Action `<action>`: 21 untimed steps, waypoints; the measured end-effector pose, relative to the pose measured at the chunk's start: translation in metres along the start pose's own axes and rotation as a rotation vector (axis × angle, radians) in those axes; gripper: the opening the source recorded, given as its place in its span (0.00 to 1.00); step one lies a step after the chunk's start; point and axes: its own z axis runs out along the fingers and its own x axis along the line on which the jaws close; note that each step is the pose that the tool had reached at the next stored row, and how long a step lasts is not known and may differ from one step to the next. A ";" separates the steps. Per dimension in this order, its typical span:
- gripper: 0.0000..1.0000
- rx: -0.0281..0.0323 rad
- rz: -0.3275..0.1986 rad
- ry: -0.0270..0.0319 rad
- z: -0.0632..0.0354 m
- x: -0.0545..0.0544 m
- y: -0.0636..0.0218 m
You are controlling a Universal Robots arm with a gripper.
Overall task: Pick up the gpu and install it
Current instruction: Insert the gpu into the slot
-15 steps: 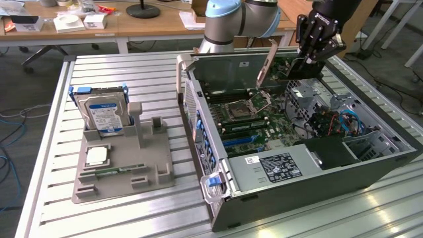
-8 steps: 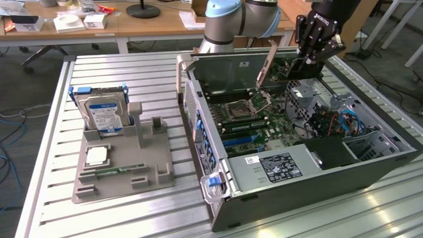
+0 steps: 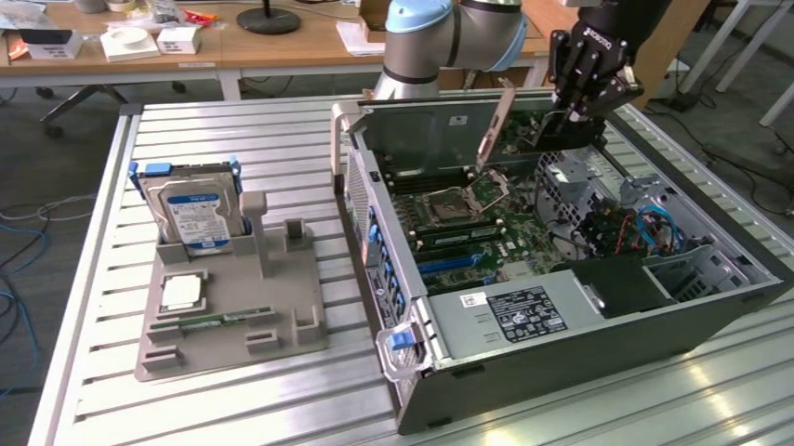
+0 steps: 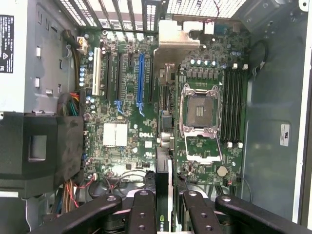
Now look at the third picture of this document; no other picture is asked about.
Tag silver drive cage bracket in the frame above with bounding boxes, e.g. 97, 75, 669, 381
641, 243, 751, 303

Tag perforated metal disk bay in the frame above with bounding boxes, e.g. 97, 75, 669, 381
531, 147, 627, 233

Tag green RAM stick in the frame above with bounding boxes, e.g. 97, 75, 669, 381
148, 306, 273, 332

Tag black graphics card silver bracket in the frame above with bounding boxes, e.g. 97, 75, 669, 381
475, 77, 608, 172

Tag black round lamp base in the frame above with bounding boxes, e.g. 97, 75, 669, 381
236, 0, 302, 35

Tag stack of white papers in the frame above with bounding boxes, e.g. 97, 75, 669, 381
336, 20, 387, 58

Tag blue floor cable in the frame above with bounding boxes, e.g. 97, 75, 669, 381
0, 222, 48, 397

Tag small white printed box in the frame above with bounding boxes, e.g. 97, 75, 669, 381
154, 26, 202, 55

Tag red wire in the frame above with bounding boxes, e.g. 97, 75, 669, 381
609, 208, 644, 256

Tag blue expansion slot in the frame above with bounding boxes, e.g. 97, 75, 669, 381
417, 254, 488, 276

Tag hard disk in blue caddy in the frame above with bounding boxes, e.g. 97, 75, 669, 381
126, 157, 249, 258

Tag black floor power box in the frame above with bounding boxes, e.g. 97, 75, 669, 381
665, 92, 703, 113

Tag blue release latch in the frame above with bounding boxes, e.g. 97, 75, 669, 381
382, 324, 415, 353

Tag metal socket cover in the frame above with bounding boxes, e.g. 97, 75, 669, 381
464, 165, 513, 202

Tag black chair base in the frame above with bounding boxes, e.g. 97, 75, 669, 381
40, 82, 188, 138

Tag green motherboard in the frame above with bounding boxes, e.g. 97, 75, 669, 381
370, 152, 569, 295

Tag white box with black lid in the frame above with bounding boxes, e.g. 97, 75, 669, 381
17, 28, 84, 61

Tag silver CPU chip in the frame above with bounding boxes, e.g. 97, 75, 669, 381
158, 274, 209, 311

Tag white round-hole dispenser box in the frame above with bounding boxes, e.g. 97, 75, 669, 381
98, 26, 162, 63

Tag blue wire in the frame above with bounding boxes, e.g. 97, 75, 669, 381
636, 203, 687, 256

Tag CPU socket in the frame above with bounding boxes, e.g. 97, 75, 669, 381
420, 188, 483, 229

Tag brown cardboard box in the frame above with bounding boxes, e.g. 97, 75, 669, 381
358, 0, 391, 32

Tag white metal table frame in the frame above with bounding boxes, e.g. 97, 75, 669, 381
679, 0, 794, 127

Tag white floor cable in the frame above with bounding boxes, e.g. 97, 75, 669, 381
0, 193, 96, 222

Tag grey plastic parts rack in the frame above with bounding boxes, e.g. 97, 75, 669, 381
132, 189, 329, 383

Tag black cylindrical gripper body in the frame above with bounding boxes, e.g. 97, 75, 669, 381
568, 0, 676, 83

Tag open dark grey PC case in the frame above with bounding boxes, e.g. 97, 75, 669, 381
329, 87, 794, 437

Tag grey power supply unit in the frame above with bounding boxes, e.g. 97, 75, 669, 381
424, 269, 607, 361

